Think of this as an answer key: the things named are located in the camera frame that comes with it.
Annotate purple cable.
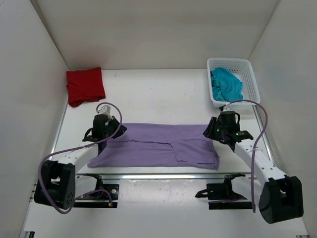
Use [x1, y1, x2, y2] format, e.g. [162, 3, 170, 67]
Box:
[222, 99, 269, 213]
[38, 102, 123, 214]

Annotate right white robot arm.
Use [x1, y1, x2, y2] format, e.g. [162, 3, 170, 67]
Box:
[195, 111, 304, 224]

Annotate lilac t shirt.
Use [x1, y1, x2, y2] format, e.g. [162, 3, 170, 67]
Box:
[88, 123, 220, 170]

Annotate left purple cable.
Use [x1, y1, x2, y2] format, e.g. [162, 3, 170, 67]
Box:
[38, 102, 123, 214]

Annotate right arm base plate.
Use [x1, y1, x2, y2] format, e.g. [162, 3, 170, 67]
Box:
[195, 183, 252, 210]

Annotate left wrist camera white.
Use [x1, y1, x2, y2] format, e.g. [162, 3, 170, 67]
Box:
[98, 105, 111, 118]

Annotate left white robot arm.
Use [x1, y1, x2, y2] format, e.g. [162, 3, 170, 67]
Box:
[34, 113, 127, 214]

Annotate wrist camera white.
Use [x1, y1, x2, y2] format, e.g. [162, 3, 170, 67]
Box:
[98, 105, 111, 118]
[219, 104, 231, 112]

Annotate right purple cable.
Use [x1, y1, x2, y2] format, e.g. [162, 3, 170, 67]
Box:
[222, 99, 269, 213]

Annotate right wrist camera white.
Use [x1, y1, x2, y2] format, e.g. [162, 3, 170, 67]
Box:
[219, 104, 231, 112]

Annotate red t shirt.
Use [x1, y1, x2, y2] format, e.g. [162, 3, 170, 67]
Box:
[66, 67, 106, 108]

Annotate teal cloth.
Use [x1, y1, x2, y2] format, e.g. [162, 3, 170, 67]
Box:
[210, 67, 243, 102]

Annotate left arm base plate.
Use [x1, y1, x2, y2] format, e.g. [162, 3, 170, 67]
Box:
[74, 180, 119, 209]

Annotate white plastic basket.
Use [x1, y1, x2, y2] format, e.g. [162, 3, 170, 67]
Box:
[207, 57, 261, 107]

